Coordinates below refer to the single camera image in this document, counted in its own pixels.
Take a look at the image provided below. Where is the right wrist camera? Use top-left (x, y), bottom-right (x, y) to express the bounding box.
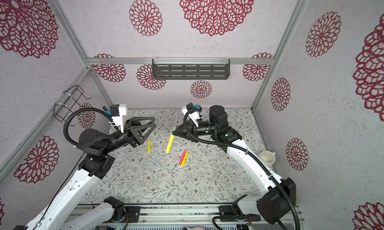
top-left (182, 103), bottom-right (202, 127)

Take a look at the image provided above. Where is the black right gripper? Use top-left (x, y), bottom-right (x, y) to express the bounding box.
top-left (174, 122), bottom-right (219, 146)

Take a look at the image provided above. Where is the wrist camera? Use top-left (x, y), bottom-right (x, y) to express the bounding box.
top-left (109, 104), bottom-right (128, 133)
top-left (182, 103), bottom-right (202, 127)

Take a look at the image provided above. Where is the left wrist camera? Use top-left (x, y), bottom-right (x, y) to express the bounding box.
top-left (109, 104), bottom-right (128, 133)

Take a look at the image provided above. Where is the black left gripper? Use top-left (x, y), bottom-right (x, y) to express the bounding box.
top-left (102, 117), bottom-right (156, 156)

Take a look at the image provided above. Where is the black corrugated right cable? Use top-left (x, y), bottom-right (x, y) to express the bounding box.
top-left (183, 109), bottom-right (301, 230)

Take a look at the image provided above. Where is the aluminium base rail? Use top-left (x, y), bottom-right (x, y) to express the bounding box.
top-left (71, 202), bottom-right (301, 230)

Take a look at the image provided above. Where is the dark grey wall shelf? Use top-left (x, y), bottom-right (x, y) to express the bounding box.
top-left (152, 59), bottom-right (231, 80)

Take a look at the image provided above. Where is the black wire wall basket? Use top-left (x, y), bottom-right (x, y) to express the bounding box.
top-left (52, 85), bottom-right (91, 123)

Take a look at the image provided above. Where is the pink highlighter pen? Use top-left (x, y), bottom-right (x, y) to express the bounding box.
top-left (179, 149), bottom-right (187, 166)

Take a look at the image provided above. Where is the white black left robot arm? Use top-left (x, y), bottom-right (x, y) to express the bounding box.
top-left (14, 117), bottom-right (156, 230)

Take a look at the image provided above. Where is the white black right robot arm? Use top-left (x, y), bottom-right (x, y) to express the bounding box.
top-left (173, 103), bottom-right (301, 230)

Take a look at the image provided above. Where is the yellow highlighter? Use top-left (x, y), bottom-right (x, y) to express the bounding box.
top-left (181, 151), bottom-right (189, 167)
top-left (166, 134), bottom-right (174, 153)

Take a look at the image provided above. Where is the white mug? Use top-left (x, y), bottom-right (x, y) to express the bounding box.
top-left (260, 151), bottom-right (276, 169)

